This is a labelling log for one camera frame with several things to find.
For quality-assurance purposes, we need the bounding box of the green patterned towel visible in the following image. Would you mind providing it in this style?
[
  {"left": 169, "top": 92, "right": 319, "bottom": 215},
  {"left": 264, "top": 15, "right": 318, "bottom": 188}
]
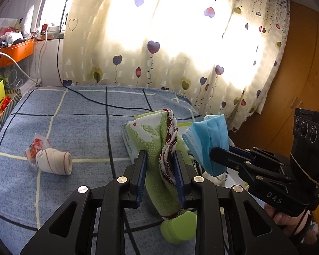
[{"left": 133, "top": 108, "right": 200, "bottom": 221}]

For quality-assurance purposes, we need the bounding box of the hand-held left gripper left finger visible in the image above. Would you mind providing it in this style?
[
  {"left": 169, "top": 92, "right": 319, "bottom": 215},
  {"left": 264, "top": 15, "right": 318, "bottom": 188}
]
[{"left": 20, "top": 150, "right": 148, "bottom": 255}]

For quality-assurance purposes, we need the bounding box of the blue checked bed sheet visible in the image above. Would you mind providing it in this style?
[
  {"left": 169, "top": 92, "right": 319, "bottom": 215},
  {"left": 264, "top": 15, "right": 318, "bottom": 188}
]
[{"left": 0, "top": 85, "right": 245, "bottom": 255}]

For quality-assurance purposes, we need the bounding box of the black cable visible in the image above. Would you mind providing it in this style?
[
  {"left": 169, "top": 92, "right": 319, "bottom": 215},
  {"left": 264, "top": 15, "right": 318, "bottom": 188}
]
[{"left": 57, "top": 38, "right": 152, "bottom": 111}]

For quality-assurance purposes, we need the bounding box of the person's right hand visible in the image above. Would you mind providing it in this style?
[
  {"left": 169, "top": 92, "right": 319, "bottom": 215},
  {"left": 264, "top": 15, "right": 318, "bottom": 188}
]
[{"left": 264, "top": 204, "right": 307, "bottom": 235}]

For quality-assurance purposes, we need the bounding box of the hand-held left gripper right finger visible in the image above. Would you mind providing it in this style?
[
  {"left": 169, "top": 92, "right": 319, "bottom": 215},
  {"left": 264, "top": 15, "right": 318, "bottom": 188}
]
[{"left": 171, "top": 151, "right": 299, "bottom": 255}]

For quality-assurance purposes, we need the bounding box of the thin white cable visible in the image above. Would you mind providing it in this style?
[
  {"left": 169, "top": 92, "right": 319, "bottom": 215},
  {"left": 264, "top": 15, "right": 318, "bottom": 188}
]
[{"left": 38, "top": 32, "right": 47, "bottom": 80}]

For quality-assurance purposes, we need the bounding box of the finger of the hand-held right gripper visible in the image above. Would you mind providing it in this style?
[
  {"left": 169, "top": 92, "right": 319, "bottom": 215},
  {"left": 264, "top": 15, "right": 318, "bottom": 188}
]
[
  {"left": 228, "top": 145, "right": 291, "bottom": 166},
  {"left": 209, "top": 147, "right": 293, "bottom": 184}
]

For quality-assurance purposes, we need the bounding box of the heart print curtain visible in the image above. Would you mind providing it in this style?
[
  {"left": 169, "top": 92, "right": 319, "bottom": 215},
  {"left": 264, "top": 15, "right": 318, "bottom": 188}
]
[{"left": 62, "top": 0, "right": 291, "bottom": 133}]

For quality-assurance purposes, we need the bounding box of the wooden wardrobe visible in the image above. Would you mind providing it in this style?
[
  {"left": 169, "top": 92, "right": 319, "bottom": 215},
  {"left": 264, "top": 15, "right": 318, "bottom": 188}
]
[{"left": 229, "top": 0, "right": 319, "bottom": 192}]

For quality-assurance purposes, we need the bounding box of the rolled beige red-striped sock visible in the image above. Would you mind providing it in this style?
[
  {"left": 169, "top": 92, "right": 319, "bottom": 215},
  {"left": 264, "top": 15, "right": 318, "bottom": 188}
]
[{"left": 35, "top": 149, "right": 73, "bottom": 176}]

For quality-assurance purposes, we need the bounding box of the striped cardboard box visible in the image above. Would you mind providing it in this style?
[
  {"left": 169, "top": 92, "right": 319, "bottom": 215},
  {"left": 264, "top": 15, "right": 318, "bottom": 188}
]
[{"left": 0, "top": 89, "right": 23, "bottom": 152}]

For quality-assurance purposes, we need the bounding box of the orange shelf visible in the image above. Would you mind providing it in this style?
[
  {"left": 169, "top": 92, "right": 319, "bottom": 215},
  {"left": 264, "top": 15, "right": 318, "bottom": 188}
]
[{"left": 0, "top": 38, "right": 35, "bottom": 68}]

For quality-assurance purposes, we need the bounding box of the thick white cable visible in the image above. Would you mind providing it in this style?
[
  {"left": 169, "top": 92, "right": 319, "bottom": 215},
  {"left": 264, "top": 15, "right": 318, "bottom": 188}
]
[{"left": 0, "top": 52, "right": 41, "bottom": 86}]

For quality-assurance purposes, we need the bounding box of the light blue wet wipes pack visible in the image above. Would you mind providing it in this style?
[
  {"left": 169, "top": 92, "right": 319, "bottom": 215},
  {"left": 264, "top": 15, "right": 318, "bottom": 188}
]
[{"left": 122, "top": 121, "right": 147, "bottom": 166}]

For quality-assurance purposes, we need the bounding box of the red snack packet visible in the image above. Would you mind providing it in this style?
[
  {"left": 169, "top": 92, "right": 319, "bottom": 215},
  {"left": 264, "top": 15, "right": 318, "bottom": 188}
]
[{"left": 25, "top": 133, "right": 50, "bottom": 168}]

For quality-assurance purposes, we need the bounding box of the blue face mask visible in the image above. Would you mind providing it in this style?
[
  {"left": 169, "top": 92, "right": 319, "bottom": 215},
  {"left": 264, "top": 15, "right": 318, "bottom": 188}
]
[{"left": 182, "top": 115, "right": 229, "bottom": 177}]

